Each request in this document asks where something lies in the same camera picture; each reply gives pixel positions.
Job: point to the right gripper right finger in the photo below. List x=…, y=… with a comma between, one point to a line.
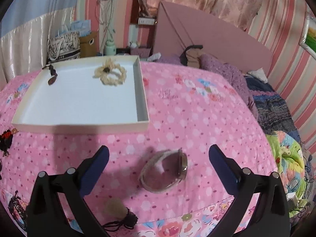
x=271, y=214

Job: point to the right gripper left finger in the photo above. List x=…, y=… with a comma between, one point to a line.
x=45, y=214

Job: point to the red black bead charm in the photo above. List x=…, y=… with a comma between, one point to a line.
x=6, y=140

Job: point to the cream fluffy scrunchie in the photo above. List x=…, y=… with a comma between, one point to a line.
x=110, y=73

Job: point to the green cartoon blanket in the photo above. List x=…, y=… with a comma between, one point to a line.
x=289, y=160

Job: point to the pink floral bed quilt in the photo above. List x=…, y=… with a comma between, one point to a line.
x=190, y=110

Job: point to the white shallow tray box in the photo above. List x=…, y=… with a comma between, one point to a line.
x=78, y=103

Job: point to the purple knitted blanket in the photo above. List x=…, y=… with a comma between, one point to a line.
x=204, y=61

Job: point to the white satin curtain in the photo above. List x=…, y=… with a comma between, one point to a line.
x=24, y=49

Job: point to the black white patterned bag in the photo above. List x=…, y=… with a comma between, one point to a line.
x=64, y=47

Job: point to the brown cardboard box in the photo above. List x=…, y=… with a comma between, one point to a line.
x=88, y=45

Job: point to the mint green bottle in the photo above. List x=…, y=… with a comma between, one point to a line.
x=109, y=47

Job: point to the framed picture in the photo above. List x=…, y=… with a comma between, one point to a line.
x=307, y=40

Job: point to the pink headboard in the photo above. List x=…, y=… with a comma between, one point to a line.
x=179, y=27

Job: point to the white power strip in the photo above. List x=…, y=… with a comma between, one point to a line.
x=146, y=21

